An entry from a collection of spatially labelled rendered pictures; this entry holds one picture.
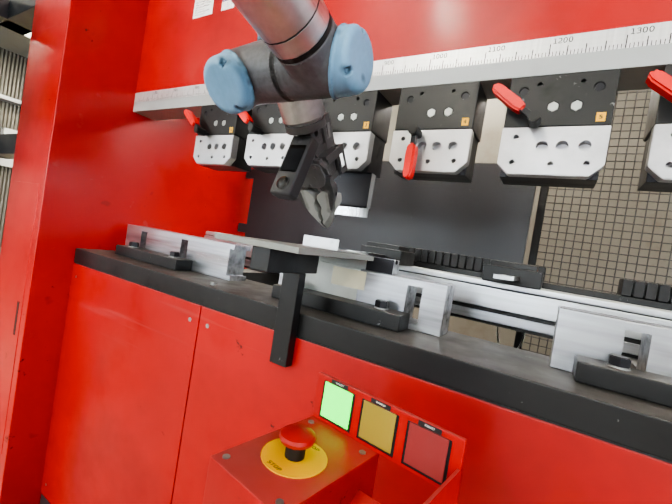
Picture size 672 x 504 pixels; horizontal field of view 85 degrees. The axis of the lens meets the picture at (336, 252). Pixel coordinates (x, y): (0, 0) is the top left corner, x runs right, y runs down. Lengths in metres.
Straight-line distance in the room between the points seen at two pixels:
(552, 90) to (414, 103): 0.23
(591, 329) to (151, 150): 1.35
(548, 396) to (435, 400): 0.15
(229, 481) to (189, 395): 0.53
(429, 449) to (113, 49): 1.37
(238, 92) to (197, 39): 0.78
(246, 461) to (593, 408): 0.42
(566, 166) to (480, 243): 0.59
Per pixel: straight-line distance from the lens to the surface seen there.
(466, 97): 0.75
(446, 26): 0.83
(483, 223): 1.23
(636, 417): 0.59
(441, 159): 0.72
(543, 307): 0.94
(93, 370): 1.28
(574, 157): 0.69
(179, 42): 1.36
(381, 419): 0.47
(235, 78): 0.52
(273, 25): 0.42
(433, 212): 1.27
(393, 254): 0.96
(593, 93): 0.73
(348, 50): 0.45
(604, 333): 0.69
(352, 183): 0.82
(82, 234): 1.38
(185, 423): 0.97
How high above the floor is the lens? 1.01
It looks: 1 degrees down
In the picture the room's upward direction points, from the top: 9 degrees clockwise
